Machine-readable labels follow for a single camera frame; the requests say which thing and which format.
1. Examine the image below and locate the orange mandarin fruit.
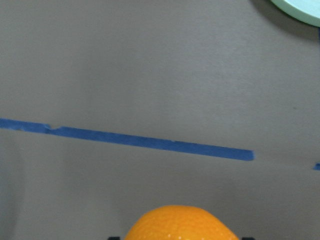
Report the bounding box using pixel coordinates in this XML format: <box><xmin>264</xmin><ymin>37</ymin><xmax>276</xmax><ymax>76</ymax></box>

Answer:
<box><xmin>125</xmin><ymin>205</ymin><xmax>239</xmax><ymax>240</ymax></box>

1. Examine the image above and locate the light green plate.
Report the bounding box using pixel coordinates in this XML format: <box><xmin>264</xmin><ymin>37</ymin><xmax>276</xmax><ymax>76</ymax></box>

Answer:
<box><xmin>271</xmin><ymin>0</ymin><xmax>320</xmax><ymax>27</ymax></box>

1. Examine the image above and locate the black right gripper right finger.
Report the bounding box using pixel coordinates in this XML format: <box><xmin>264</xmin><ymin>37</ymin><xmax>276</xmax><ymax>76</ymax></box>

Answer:
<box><xmin>241</xmin><ymin>236</ymin><xmax>255</xmax><ymax>240</ymax></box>

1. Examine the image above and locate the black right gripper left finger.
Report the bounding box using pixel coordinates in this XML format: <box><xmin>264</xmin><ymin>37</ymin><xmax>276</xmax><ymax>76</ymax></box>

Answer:
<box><xmin>107</xmin><ymin>236</ymin><xmax>121</xmax><ymax>240</ymax></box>

